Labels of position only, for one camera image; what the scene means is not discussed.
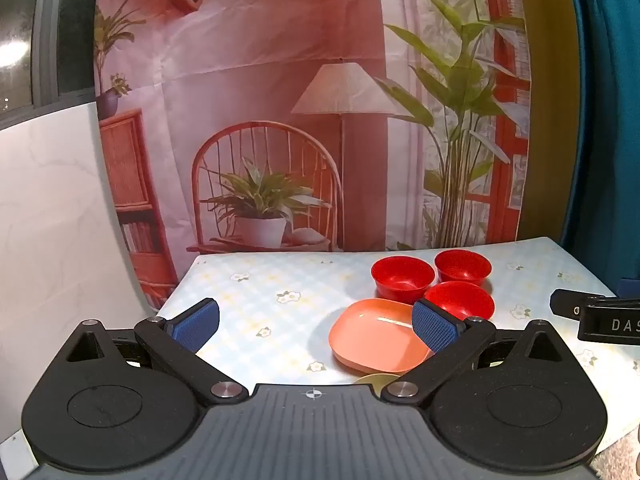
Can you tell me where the white marble board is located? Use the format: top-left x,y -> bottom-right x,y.
0,102 -> 177,443

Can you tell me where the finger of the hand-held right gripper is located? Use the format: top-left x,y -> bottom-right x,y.
549,288 -> 609,322

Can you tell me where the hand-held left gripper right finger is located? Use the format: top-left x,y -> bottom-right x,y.
382,298 -> 569,407

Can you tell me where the red bowl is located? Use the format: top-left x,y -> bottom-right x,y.
370,256 -> 436,306
433,249 -> 493,287
423,281 -> 496,322

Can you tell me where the printed backdrop cloth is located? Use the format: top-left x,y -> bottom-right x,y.
93,0 -> 531,312

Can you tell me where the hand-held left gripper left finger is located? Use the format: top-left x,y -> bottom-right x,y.
64,298 -> 250,407

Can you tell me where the orange square plate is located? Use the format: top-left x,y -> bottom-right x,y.
328,298 -> 437,376

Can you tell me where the teal curtain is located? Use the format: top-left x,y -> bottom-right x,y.
556,0 -> 640,287

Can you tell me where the dark window frame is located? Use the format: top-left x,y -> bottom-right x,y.
0,0 -> 102,130

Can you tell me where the floral checked tablecloth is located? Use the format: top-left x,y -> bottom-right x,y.
156,236 -> 640,454

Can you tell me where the yellow plate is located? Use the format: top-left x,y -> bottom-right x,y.
352,372 -> 402,386

